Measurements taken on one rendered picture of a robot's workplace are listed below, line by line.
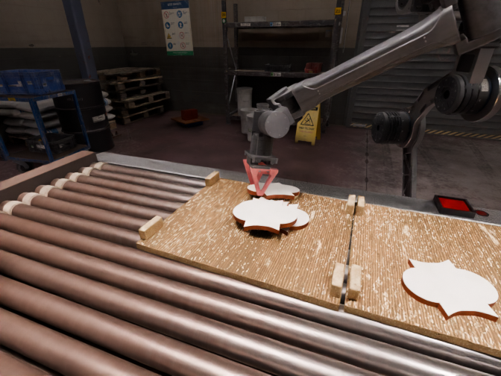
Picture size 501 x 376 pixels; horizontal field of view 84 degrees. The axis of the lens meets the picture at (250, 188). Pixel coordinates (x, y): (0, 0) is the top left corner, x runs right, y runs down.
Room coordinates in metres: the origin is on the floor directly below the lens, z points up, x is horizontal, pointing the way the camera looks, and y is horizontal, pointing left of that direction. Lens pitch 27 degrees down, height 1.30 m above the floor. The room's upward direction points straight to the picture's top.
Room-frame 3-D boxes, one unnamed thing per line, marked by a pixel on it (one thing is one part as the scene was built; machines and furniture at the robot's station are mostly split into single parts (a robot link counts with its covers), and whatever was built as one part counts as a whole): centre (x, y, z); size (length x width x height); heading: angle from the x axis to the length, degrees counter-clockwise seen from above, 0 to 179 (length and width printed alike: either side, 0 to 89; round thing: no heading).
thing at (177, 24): (6.09, 1.39, 1.55); 0.61 x 0.02 x 0.91; 69
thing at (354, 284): (0.34, -0.17, 0.95); 0.06 x 0.02 x 0.03; 159
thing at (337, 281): (0.35, -0.15, 0.95); 0.06 x 0.02 x 0.03; 158
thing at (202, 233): (0.55, -0.02, 0.93); 0.41 x 0.35 x 0.02; 68
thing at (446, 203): (0.63, -0.53, 0.92); 0.06 x 0.06 x 0.01; 70
